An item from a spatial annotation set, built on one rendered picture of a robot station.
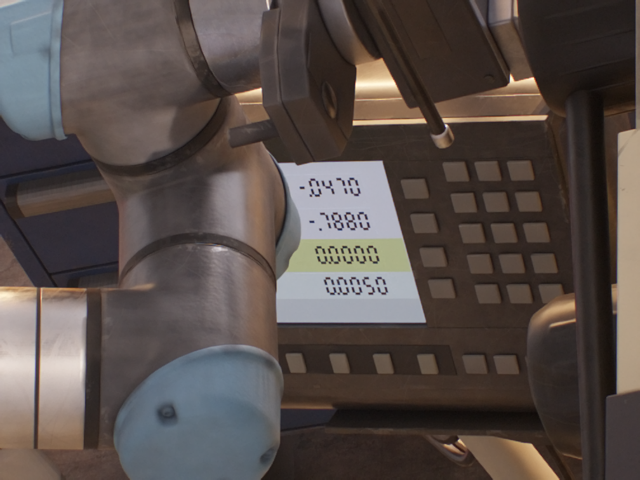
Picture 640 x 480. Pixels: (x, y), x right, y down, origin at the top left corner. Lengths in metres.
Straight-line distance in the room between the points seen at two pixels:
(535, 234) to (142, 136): 0.53
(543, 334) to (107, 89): 0.32
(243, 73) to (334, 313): 0.64
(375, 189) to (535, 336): 0.79
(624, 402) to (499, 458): 1.28
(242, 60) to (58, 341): 0.15
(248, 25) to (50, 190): 1.77
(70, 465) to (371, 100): 1.83
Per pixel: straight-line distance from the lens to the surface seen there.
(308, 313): 2.30
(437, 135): 1.59
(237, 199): 1.72
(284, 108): 1.60
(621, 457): 1.15
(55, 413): 1.65
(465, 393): 2.29
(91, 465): 3.99
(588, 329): 1.34
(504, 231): 2.20
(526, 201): 2.18
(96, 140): 1.71
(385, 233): 2.24
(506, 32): 1.67
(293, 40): 1.61
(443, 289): 2.24
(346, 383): 2.31
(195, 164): 1.72
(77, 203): 3.40
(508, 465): 2.44
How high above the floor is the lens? 2.74
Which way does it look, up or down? 42 degrees down
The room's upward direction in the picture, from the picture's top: 30 degrees counter-clockwise
